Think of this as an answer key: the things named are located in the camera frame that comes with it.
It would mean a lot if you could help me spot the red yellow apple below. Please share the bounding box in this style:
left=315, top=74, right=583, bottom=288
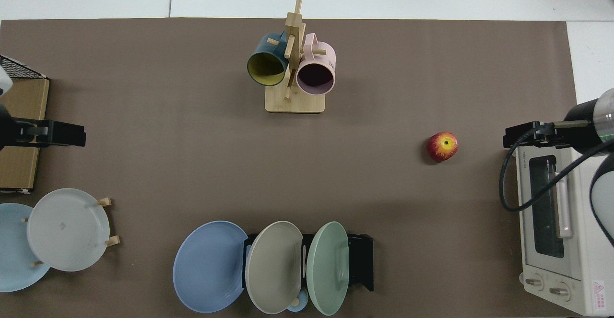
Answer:
left=427, top=131, right=459, bottom=162

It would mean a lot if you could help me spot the grey plate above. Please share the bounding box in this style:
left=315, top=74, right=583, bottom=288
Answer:
left=26, top=188, right=110, bottom=272

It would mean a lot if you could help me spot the wooden plate rack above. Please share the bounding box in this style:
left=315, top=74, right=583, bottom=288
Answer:
left=22, top=197, right=120, bottom=267

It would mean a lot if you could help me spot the light blue plate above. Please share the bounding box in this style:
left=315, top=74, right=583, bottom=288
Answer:
left=0, top=203, right=51, bottom=293

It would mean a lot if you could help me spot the black dish rack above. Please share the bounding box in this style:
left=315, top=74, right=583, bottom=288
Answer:
left=242, top=233, right=374, bottom=292

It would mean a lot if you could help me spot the green plate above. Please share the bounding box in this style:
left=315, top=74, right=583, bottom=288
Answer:
left=307, top=221, right=350, bottom=316

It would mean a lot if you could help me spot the beige plate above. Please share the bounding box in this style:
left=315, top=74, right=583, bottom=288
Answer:
left=245, top=221, right=304, bottom=315

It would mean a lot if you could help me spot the brown table cloth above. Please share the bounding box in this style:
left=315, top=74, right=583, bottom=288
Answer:
left=0, top=18, right=578, bottom=318

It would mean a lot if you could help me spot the pale toaster oven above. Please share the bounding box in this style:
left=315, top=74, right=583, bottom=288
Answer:
left=516, top=143, right=614, bottom=317

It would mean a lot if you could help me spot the dark blue cup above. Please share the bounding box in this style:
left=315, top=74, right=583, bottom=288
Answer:
left=247, top=31, right=289, bottom=87

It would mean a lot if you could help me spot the pink cup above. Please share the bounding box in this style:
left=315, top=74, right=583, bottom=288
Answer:
left=295, top=33, right=336, bottom=95

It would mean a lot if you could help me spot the wooden cup stand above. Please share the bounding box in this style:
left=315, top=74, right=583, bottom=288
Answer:
left=265, top=0, right=326, bottom=114

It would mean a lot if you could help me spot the small blue round thing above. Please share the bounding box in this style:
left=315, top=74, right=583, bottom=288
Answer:
left=286, top=289, right=309, bottom=313

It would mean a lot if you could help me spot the wire basket with wooden floor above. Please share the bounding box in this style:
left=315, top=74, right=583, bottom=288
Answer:
left=0, top=54, right=50, bottom=195

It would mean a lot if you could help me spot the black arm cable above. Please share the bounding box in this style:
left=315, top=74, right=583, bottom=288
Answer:
left=499, top=122, right=614, bottom=213

